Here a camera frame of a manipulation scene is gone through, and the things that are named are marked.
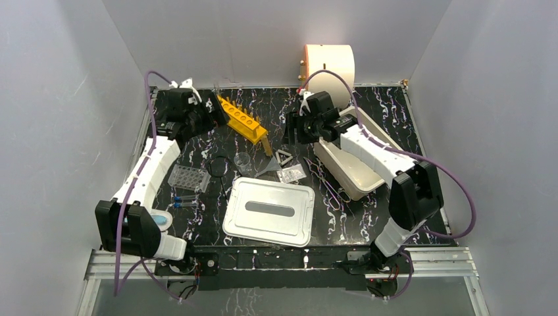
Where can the blue capped tube upper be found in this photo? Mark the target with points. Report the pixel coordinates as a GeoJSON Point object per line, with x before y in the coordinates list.
{"type": "Point", "coordinates": [184, 198]}

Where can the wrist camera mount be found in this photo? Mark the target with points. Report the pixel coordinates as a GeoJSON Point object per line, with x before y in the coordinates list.
{"type": "Point", "coordinates": [304, 108]}
{"type": "Point", "coordinates": [187, 84]}

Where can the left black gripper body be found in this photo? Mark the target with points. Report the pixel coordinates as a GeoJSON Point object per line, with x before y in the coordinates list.
{"type": "Point", "coordinates": [210, 110]}

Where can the clear plastic funnel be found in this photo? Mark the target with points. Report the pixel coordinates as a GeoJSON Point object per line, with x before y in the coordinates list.
{"type": "Point", "coordinates": [272, 166]}

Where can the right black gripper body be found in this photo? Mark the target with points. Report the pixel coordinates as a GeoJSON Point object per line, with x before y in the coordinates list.
{"type": "Point", "coordinates": [310, 133]}

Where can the yellow test tube rack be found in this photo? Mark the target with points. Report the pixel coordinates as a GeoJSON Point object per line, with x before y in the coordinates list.
{"type": "Point", "coordinates": [244, 124]}

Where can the blue capped tube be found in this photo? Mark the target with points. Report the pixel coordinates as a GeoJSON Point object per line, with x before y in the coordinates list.
{"type": "Point", "coordinates": [184, 198]}
{"type": "Point", "coordinates": [185, 204]}

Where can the cream cylindrical device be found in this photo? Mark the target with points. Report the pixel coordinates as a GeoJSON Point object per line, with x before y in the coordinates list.
{"type": "Point", "coordinates": [329, 68]}

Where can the blue capped tube lower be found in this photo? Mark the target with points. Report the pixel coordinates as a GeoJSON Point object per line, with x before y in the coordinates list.
{"type": "Point", "coordinates": [185, 204]}

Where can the small clear plastic bag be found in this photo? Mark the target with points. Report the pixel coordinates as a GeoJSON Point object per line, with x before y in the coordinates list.
{"type": "Point", "coordinates": [291, 174]}

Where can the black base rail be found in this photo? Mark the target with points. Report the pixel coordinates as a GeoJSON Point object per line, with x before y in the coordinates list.
{"type": "Point", "coordinates": [190, 269]}

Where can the white bin lid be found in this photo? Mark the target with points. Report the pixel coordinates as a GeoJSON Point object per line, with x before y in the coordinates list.
{"type": "Point", "coordinates": [271, 212]}

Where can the beige plastic bin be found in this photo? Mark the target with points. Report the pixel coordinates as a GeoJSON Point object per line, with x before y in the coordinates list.
{"type": "Point", "coordinates": [365, 166]}

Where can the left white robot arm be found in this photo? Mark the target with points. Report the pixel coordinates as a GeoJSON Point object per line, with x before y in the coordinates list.
{"type": "Point", "coordinates": [125, 222]}

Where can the clear well plate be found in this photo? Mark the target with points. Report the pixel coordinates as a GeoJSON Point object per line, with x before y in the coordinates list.
{"type": "Point", "coordinates": [189, 178]}

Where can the metal crucible tongs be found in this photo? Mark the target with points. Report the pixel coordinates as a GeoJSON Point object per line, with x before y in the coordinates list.
{"type": "Point", "coordinates": [333, 196]}

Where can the blue petri dish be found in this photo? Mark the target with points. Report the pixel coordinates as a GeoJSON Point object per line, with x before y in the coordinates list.
{"type": "Point", "coordinates": [162, 219]}

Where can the white clay triangle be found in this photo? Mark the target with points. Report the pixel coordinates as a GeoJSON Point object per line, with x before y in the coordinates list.
{"type": "Point", "coordinates": [283, 157]}

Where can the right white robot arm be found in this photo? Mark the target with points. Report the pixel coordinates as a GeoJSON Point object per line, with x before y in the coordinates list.
{"type": "Point", "coordinates": [415, 190]}

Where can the small clear beaker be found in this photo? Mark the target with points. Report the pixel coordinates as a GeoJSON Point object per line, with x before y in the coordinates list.
{"type": "Point", "coordinates": [242, 161]}

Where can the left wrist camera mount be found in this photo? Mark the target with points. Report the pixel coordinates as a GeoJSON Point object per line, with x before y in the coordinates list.
{"type": "Point", "coordinates": [187, 84]}

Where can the test tube brush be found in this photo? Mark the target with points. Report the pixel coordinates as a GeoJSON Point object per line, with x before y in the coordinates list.
{"type": "Point", "coordinates": [266, 146]}

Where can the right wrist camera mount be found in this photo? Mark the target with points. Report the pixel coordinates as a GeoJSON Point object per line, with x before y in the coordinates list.
{"type": "Point", "coordinates": [304, 108]}

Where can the aluminium frame rail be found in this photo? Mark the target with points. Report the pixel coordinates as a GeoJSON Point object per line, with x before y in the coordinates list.
{"type": "Point", "coordinates": [435, 261]}

